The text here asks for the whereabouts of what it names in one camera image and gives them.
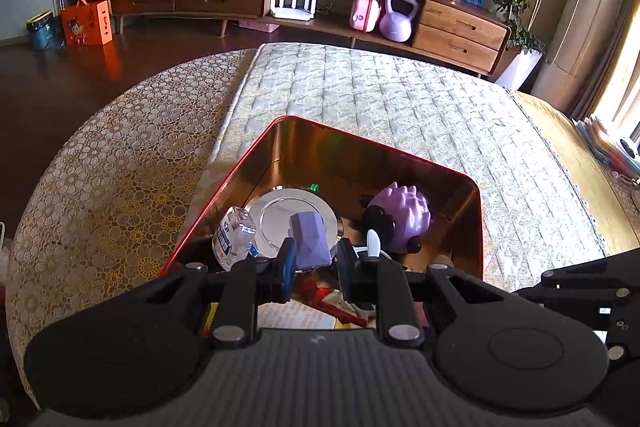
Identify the wooden TV cabinet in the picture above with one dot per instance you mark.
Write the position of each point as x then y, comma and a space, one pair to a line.
460, 24

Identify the red square tin box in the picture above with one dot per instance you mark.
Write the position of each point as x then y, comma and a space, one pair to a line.
350, 152

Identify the purple kettlebell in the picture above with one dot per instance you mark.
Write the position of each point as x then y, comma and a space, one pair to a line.
397, 24

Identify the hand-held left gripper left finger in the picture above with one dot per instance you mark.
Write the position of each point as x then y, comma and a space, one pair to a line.
287, 269

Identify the white router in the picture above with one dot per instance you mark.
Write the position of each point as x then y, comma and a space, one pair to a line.
295, 13

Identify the flat pink box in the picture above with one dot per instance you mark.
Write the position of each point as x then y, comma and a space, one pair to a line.
260, 26

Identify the blue bucket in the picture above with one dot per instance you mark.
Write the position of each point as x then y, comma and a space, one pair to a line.
45, 34

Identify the round silver tin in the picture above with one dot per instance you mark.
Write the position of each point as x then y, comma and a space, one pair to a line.
280, 219

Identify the purple hedgehog toy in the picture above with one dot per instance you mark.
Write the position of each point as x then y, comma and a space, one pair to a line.
400, 212

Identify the pink toy case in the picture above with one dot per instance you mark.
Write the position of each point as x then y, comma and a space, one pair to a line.
365, 12

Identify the yellow quilted cloth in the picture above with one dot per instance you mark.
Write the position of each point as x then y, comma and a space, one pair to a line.
575, 157

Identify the white sunglasses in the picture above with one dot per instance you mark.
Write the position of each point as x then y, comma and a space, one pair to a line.
372, 242

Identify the red clip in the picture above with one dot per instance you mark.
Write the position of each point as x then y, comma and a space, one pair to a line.
340, 307

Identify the beige window curtain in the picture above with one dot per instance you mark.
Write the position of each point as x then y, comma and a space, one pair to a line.
590, 7

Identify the orange gift box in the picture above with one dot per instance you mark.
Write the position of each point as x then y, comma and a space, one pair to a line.
85, 24

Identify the purple eraser block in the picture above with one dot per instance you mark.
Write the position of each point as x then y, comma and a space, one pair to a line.
310, 239

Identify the small green toy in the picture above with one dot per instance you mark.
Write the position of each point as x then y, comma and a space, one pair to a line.
313, 188

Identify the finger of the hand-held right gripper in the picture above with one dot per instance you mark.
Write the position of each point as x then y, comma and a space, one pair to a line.
580, 297
600, 269

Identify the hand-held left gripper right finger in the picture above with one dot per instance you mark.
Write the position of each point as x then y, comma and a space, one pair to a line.
345, 269

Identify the stack of plastic folders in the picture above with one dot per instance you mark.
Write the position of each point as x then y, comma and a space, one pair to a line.
605, 147

